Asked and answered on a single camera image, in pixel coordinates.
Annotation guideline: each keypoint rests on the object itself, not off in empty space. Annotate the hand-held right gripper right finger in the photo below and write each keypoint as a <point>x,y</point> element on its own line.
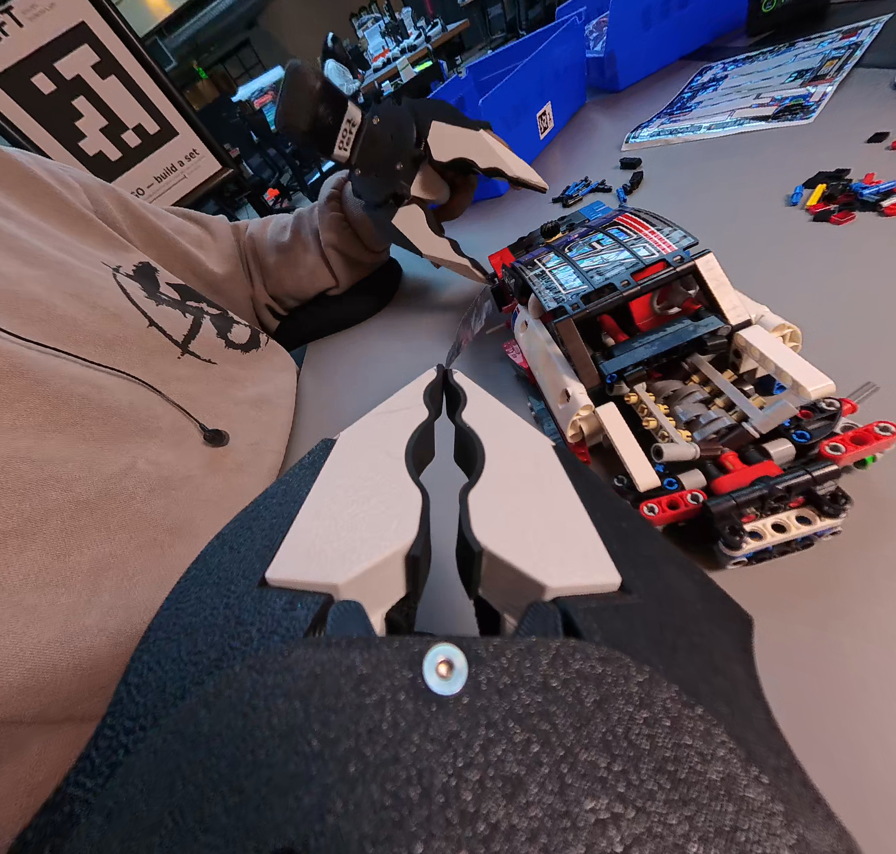
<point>546,518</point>

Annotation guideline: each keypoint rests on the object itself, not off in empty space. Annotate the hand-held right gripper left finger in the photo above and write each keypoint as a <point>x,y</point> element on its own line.
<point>350,511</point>

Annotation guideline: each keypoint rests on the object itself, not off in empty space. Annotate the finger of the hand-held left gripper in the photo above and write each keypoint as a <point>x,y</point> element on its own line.
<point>434,241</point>
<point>483,153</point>

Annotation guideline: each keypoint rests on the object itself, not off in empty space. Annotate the clear plastic bag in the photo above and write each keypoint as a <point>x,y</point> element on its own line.
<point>472,325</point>

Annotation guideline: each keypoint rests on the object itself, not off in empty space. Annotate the lego race car model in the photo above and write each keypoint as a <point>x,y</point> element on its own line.
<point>665,378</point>

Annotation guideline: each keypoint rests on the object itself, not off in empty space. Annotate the lego sticker sheet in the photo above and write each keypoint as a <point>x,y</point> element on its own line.
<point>756,83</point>

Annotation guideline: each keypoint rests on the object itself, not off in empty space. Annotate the person's left forearm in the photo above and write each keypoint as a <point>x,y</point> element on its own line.
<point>315,251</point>

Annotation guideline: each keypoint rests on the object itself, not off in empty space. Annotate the pile of small lego pieces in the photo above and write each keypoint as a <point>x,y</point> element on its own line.
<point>847,195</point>

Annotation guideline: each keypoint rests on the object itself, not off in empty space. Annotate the person's left hand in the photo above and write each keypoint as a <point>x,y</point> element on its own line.
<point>458,195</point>

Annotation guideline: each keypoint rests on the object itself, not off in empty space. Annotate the blue bin with tag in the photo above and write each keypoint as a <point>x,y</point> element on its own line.
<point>518,97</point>

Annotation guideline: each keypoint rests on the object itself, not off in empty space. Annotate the cluster of blue black pins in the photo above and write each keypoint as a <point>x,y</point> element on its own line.
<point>584,187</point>

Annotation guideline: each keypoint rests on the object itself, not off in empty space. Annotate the wooden work table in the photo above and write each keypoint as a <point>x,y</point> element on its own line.
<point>413,34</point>

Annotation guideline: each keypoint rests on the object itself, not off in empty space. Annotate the black padded armrest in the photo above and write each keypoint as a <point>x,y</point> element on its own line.
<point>336,308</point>

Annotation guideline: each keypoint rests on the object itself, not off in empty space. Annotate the small clear bag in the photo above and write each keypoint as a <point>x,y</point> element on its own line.
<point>598,31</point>

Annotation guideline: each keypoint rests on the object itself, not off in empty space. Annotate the person's torso in beige hoodie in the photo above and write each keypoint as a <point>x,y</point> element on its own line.
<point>105,448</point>

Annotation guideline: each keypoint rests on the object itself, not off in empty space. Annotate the framed marker sign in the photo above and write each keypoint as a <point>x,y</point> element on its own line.
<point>91,90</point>

